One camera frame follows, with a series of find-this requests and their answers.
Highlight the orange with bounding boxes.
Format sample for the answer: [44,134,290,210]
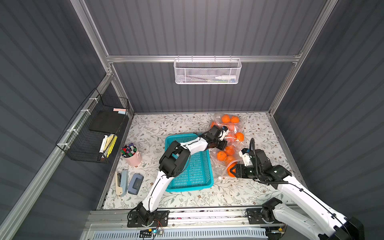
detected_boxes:
[221,115,231,124]
[216,151,227,162]
[227,163,237,178]

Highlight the clear zip-top bag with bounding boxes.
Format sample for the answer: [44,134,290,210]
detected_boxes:
[211,114,245,149]
[209,145,245,179]

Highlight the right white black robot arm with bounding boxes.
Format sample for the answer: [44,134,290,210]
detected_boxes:
[229,147,365,240]

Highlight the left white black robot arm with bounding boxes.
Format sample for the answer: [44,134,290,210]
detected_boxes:
[136,125,229,226]

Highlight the orange bag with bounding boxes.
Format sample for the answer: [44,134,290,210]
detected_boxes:
[231,116,240,124]
[235,132,245,142]

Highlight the teal plastic basket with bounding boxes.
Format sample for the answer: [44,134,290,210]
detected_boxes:
[166,150,214,193]

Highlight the white pen in mesh basket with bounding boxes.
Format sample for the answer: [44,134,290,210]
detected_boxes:
[215,75,238,84]

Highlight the pink pen cup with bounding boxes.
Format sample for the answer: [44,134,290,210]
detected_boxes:
[121,143,142,167]

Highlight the pink sticky notes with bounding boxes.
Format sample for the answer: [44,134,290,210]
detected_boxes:
[113,108,127,115]

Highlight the yellow marker in basket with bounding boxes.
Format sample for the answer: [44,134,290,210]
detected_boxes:
[103,134,118,159]

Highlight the black notebook in basket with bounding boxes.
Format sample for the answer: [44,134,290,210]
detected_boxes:
[89,111,125,134]

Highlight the white marker in basket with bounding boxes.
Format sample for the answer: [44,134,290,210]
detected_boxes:
[99,135,108,155]

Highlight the green led circuit board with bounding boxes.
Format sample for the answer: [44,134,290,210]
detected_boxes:
[139,229,164,239]

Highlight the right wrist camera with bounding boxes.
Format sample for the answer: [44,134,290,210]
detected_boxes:
[239,148,253,167]

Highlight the aluminium linear rail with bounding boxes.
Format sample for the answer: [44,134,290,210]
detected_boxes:
[84,206,287,232]

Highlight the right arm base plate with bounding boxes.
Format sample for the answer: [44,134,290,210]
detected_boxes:
[245,208,283,225]

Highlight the white wire mesh basket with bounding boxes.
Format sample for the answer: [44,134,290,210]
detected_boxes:
[174,58,242,85]

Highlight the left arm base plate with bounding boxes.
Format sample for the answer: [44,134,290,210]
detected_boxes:
[127,210,170,228]

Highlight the black wire wall basket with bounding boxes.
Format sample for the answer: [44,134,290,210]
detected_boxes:
[56,89,130,164]

